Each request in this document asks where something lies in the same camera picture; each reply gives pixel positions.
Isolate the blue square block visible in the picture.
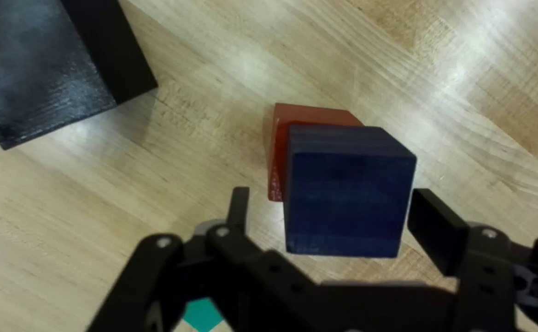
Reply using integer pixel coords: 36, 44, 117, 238
281, 123, 417, 260

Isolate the orange square block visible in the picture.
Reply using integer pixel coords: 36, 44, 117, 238
265, 101, 364, 203

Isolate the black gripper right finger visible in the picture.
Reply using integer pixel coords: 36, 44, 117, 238
405, 188, 538, 332

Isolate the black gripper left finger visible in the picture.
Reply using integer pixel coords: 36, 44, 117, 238
86, 184, 344, 332

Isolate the green square block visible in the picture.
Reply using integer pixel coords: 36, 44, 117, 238
178, 297, 226, 332

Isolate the black square block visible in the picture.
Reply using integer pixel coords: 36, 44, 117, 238
0, 0, 160, 151

